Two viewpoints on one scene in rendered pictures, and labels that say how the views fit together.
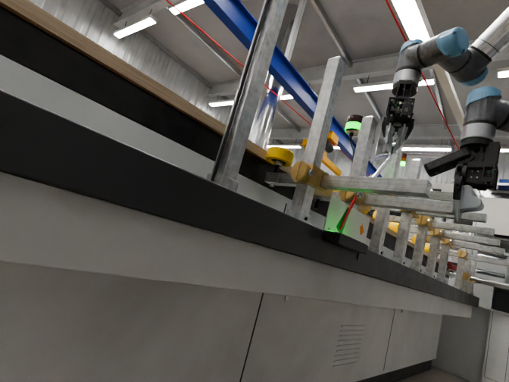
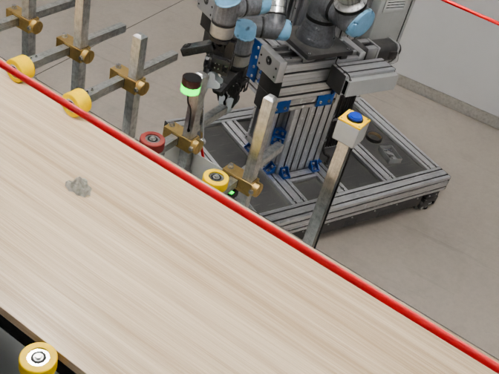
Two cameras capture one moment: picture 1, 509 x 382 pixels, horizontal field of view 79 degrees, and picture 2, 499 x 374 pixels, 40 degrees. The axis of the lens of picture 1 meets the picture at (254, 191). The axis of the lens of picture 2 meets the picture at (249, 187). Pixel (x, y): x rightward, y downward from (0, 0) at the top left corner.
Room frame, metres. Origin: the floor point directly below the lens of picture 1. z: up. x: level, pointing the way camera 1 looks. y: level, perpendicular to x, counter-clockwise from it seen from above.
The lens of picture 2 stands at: (1.38, 1.50, 2.17)
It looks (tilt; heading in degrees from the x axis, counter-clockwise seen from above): 38 degrees down; 249
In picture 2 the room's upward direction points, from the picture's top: 15 degrees clockwise
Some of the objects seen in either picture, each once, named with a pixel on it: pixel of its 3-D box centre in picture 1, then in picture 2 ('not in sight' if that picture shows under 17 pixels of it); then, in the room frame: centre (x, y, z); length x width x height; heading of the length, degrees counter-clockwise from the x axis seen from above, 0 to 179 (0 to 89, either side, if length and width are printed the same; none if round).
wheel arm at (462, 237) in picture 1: (441, 233); not in sight; (1.66, -1.05, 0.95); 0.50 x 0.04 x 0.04; 45
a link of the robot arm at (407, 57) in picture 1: (411, 60); (227, 6); (0.88, -0.37, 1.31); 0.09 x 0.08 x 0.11; 26
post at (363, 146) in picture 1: (354, 186); (189, 134); (0.94, -0.30, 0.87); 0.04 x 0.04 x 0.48; 45
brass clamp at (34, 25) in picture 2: (425, 222); (24, 20); (1.48, -0.85, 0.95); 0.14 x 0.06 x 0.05; 135
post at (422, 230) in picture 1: (421, 236); (28, 41); (1.46, -0.83, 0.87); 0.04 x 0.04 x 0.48; 45
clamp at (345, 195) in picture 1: (355, 197); (182, 139); (0.95, -0.31, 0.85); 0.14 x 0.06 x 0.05; 135
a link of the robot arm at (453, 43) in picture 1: (445, 50); (249, 1); (0.80, -0.43, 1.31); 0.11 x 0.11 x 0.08; 26
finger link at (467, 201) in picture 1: (467, 202); (232, 104); (0.74, -0.52, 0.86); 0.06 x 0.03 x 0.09; 45
